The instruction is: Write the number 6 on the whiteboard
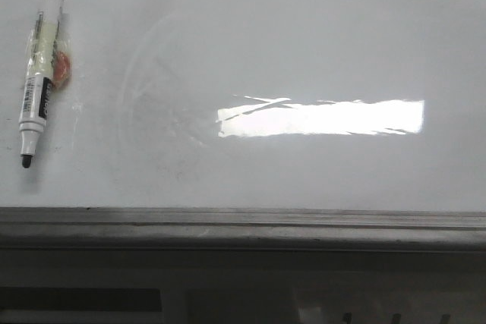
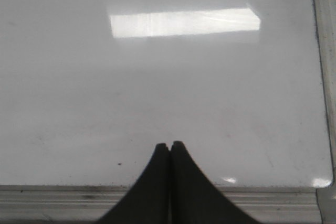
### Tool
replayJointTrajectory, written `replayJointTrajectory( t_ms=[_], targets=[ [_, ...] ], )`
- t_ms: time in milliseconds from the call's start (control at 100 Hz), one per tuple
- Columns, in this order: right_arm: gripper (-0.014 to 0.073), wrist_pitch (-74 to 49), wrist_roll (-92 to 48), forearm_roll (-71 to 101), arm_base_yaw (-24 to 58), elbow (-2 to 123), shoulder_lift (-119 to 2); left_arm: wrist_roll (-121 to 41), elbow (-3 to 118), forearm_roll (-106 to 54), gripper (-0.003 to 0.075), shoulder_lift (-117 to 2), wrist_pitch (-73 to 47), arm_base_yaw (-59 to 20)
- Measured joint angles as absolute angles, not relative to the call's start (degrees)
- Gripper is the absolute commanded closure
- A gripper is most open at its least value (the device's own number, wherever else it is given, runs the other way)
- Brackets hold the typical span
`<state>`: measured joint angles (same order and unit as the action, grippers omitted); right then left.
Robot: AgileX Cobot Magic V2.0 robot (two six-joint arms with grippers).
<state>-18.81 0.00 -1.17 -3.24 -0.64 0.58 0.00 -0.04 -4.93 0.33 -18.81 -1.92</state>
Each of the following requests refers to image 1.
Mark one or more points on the white black whiteboard marker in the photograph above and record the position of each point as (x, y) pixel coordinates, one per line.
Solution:
(47, 68)

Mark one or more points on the white whiteboard surface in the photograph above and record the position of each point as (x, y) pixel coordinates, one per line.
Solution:
(310, 104)

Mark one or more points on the grey cabinet below whiteboard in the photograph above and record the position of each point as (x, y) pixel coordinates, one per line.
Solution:
(201, 286)

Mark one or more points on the grey aluminium whiteboard frame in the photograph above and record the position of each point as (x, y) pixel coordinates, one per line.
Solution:
(240, 229)

